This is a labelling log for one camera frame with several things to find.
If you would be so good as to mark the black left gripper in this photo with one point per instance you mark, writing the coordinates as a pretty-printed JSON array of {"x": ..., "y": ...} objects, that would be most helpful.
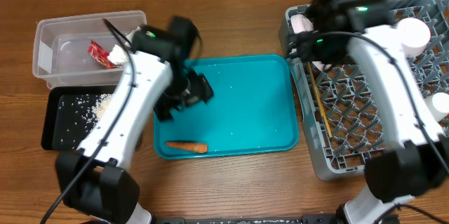
[{"x": 200, "y": 89}]

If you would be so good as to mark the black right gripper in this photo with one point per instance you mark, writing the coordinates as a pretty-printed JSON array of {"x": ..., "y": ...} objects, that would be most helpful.
[{"x": 304, "y": 44}]

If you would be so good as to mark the large pink plate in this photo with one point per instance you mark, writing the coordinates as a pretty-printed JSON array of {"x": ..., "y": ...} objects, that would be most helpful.
[{"x": 302, "y": 24}]

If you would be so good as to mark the wooden chopstick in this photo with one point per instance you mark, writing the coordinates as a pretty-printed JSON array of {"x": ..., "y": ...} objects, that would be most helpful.
[
  {"x": 313, "y": 81},
  {"x": 322, "y": 112}
]

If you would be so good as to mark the orange carrot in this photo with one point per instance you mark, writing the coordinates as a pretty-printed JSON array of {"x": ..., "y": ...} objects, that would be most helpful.
[{"x": 200, "y": 148}]

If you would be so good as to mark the white tissue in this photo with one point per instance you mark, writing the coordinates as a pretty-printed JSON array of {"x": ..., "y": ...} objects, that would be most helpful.
[{"x": 118, "y": 57}]

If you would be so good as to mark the red snack wrapper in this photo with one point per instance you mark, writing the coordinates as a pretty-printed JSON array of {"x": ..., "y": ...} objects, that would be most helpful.
[{"x": 100, "y": 55}]

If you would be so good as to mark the small pink plate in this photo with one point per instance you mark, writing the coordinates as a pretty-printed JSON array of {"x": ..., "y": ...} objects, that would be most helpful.
[{"x": 414, "y": 36}]

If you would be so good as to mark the white paper cup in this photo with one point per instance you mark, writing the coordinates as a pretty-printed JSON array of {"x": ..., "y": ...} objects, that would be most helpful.
[{"x": 438, "y": 105}]

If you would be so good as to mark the foil ball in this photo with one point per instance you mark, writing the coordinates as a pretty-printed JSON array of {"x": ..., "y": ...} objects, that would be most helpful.
[{"x": 129, "y": 36}]

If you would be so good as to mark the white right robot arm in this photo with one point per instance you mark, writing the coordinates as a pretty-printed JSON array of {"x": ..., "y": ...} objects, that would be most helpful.
[{"x": 417, "y": 157}]

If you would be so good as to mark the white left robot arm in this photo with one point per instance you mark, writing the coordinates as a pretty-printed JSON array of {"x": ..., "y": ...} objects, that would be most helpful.
[{"x": 94, "y": 178}]

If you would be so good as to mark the black waste tray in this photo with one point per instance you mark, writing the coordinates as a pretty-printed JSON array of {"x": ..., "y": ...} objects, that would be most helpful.
[{"x": 47, "y": 141}]

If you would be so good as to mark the rice food scraps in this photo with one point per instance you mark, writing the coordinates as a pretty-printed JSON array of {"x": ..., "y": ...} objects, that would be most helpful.
[{"x": 98, "y": 108}]

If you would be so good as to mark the grey dish rack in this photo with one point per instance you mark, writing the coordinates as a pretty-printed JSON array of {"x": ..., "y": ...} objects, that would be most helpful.
[{"x": 351, "y": 112}]

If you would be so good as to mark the teal plastic tray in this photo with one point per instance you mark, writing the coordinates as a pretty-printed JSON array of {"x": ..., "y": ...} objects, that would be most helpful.
[{"x": 252, "y": 110}]

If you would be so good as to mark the clear plastic bin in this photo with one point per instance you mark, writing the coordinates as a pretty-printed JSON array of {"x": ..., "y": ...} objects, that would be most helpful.
[{"x": 60, "y": 55}]

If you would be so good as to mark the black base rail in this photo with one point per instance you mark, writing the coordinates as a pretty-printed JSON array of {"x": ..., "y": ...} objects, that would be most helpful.
[{"x": 305, "y": 219}]

